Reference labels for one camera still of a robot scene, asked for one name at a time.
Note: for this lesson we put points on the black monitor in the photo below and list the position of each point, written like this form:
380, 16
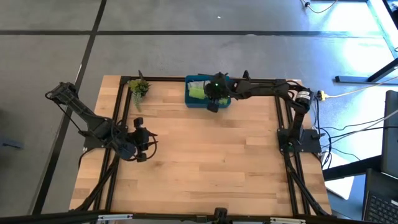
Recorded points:
391, 140

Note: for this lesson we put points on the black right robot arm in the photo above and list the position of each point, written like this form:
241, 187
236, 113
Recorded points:
267, 88

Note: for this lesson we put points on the green microfiber towel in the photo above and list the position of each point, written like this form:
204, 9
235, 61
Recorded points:
197, 92

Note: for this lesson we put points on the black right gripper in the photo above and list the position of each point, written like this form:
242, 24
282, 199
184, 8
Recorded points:
217, 88

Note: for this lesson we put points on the grey waffle microfiber towel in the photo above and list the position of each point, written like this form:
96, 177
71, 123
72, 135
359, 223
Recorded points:
196, 83

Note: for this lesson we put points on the long black aluminium beam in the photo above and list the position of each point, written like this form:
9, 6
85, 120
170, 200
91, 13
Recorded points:
46, 217

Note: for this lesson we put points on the small black clamp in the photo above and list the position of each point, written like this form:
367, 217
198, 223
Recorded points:
246, 75

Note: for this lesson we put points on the teal rectangular basket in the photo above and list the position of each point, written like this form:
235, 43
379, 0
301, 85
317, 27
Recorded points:
194, 104

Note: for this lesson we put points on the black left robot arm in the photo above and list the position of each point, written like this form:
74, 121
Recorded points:
84, 113

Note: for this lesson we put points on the yellow power strip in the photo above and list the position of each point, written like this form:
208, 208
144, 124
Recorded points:
321, 95

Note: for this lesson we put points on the silver metal bracket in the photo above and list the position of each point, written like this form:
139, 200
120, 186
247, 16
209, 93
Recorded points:
287, 221
115, 217

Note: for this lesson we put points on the small artificial green plant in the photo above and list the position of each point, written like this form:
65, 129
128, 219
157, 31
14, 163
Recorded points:
140, 87

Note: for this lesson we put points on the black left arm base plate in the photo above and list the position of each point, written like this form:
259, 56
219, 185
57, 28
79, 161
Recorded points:
93, 145

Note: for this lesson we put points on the black laptop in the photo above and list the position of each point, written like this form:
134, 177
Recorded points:
382, 208

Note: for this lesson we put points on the small black device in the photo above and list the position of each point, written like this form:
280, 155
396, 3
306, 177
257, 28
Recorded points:
222, 216

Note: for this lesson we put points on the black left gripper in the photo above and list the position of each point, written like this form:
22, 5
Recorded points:
136, 143

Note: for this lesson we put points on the black table leg bar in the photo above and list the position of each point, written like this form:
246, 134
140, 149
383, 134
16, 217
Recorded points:
351, 168

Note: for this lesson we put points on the light desk top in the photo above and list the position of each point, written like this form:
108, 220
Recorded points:
385, 18

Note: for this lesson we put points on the black desk leg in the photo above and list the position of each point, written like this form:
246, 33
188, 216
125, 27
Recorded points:
351, 79

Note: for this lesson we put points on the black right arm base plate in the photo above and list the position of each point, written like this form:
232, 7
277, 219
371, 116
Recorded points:
311, 144

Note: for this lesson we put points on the black aluminium table frame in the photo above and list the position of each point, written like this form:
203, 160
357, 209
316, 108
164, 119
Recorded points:
168, 79

